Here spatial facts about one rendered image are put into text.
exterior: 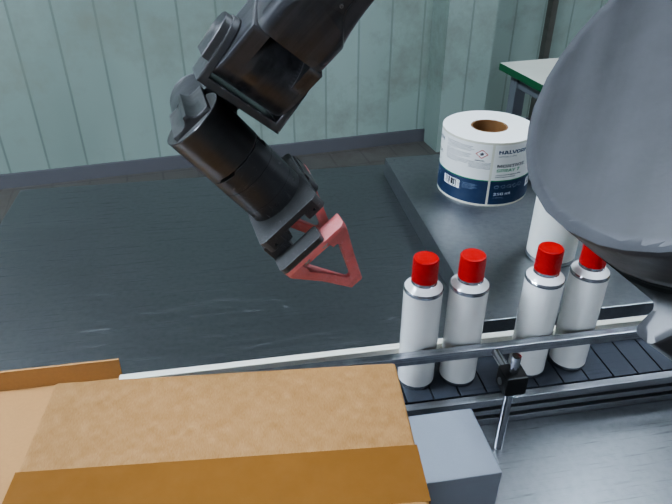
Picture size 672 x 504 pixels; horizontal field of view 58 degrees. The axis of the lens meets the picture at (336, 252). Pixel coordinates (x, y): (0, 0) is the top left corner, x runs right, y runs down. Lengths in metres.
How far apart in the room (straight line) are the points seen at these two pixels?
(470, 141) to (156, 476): 0.99
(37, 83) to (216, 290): 2.60
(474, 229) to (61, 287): 0.81
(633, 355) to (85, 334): 0.88
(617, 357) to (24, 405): 0.88
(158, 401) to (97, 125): 3.18
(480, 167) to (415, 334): 0.59
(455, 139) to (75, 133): 2.69
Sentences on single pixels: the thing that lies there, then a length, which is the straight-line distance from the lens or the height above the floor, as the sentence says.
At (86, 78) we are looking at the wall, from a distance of 3.60.
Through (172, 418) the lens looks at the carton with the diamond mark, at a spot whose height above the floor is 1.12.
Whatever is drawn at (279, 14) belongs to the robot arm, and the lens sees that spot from 0.47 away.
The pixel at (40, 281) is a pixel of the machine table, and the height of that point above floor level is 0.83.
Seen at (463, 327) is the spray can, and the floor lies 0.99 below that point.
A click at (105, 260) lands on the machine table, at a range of 1.32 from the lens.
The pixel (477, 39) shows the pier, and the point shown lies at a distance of 3.80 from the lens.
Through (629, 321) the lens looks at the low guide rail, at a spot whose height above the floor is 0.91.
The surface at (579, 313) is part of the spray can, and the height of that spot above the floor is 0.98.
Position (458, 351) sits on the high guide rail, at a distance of 0.83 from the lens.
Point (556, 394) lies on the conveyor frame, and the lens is 0.93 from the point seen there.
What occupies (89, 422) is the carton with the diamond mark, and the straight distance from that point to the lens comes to 0.55.
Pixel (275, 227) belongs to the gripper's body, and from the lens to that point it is 0.53.
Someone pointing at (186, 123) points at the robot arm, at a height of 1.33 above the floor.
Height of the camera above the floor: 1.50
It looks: 32 degrees down
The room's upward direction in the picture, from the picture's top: straight up
